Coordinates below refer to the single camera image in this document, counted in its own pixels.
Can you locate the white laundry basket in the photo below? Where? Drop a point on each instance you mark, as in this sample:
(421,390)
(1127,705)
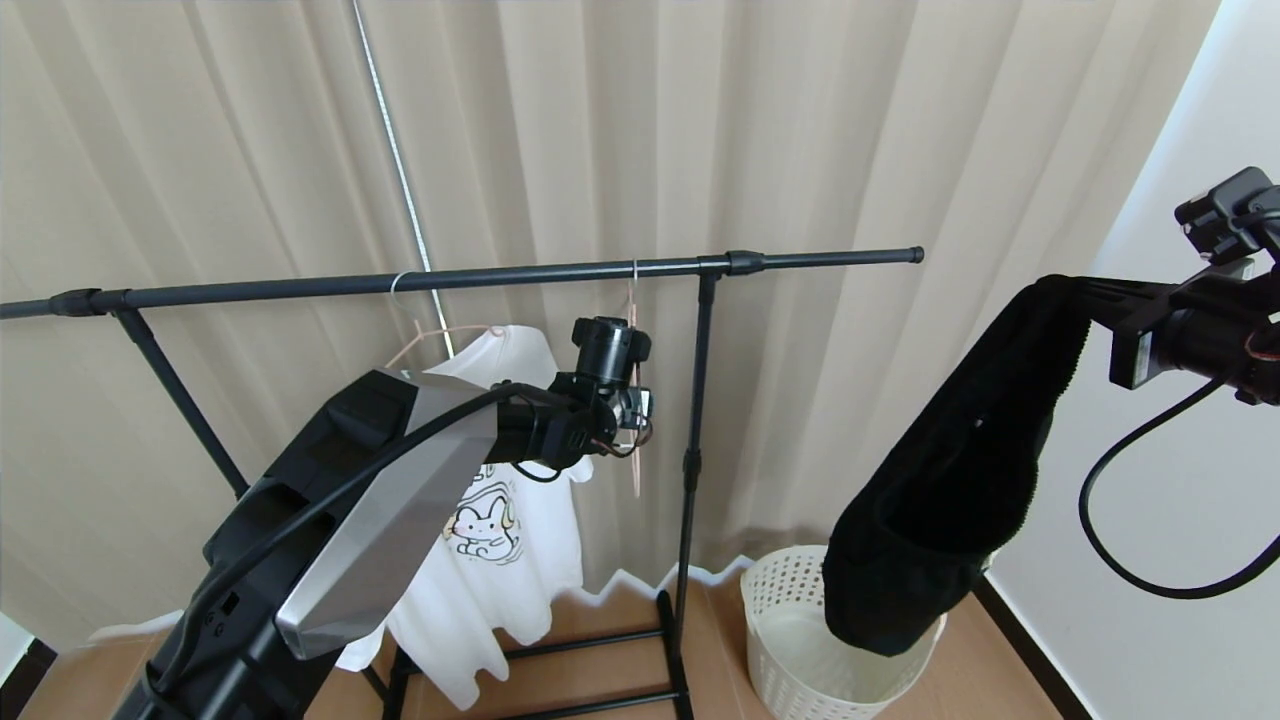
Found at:
(790,650)

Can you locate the white printed t-shirt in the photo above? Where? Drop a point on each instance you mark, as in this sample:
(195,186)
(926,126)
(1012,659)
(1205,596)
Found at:
(520,560)

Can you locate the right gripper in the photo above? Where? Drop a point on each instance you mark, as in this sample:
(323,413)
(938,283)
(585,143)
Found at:
(1190,340)

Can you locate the black clothes rack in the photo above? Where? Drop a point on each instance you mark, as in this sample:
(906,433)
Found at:
(300,288)

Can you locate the pink clothes hanger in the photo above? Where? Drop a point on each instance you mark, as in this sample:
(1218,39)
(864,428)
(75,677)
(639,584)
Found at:
(420,335)
(634,300)

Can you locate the beige curtain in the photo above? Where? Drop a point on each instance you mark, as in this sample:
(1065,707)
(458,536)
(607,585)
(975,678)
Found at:
(700,130)

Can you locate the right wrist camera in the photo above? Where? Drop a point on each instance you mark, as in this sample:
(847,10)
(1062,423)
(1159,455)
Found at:
(1220,215)

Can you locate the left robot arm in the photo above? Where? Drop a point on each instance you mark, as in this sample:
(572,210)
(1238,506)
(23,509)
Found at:
(380,520)

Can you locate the black shorts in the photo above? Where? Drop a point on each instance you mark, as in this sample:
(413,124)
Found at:
(950,480)

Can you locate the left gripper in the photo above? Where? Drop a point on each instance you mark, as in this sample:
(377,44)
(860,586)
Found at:
(625,415)

